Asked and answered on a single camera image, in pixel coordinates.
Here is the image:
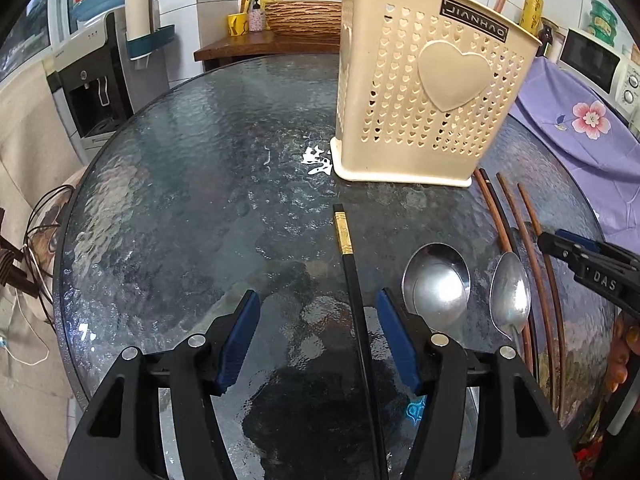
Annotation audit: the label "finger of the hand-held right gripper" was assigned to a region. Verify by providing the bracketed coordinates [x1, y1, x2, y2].
[555, 229, 640, 274]
[537, 231, 640, 318]

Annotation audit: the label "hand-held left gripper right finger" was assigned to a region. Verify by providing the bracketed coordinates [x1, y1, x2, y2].
[376, 287, 583, 480]

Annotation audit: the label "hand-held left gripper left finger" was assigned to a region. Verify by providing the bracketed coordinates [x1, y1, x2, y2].
[57, 289, 262, 480]

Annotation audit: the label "black chopstick with gold band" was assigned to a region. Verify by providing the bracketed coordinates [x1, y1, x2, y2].
[333, 203, 390, 480]

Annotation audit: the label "round metal spoon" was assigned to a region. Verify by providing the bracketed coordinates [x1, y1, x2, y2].
[401, 242, 472, 333]

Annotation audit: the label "oval metal spoon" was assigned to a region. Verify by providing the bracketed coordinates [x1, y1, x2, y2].
[489, 251, 532, 343]

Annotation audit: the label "cream perforated utensil holder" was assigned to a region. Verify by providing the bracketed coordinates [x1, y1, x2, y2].
[330, 0, 543, 188]

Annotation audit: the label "person's right hand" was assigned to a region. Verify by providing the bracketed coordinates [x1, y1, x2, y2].
[607, 310, 640, 396]

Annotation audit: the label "purple floral cloth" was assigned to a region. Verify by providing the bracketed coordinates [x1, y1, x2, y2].
[507, 54, 640, 283]

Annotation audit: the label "white microwave oven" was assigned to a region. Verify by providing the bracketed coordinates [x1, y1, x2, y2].
[556, 26, 640, 122]

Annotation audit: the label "dark glass bottle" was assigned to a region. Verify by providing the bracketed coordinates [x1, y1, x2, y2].
[539, 17, 559, 57]

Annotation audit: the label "green container stack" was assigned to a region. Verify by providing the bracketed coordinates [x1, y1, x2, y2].
[584, 0, 619, 47]

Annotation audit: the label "yellow patterned roll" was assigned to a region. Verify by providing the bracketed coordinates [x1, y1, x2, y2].
[519, 0, 544, 37]

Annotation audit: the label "dark wooden piece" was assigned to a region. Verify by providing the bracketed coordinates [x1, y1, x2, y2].
[0, 207, 38, 303]

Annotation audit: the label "dark wooden counter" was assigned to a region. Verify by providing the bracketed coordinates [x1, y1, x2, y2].
[193, 29, 344, 74]

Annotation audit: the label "beige cloth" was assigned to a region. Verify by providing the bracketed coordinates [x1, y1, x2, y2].
[0, 57, 88, 411]

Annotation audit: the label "white and black water dispenser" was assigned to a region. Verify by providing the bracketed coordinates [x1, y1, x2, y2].
[49, 10, 137, 142]

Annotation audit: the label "teal cup holder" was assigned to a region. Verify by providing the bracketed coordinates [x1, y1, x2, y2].
[124, 24, 177, 70]

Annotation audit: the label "pink patterned bottle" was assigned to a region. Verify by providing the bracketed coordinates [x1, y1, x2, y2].
[248, 0, 267, 33]

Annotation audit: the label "brown woven basin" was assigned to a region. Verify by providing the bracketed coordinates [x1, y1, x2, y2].
[263, 0, 344, 44]

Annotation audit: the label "white paper cup tube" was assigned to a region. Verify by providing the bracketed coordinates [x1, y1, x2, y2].
[123, 0, 155, 42]

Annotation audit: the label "window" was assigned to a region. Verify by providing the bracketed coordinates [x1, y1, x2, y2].
[0, 0, 57, 83]

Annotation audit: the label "tangled cables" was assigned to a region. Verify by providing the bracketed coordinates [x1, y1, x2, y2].
[20, 184, 77, 367]

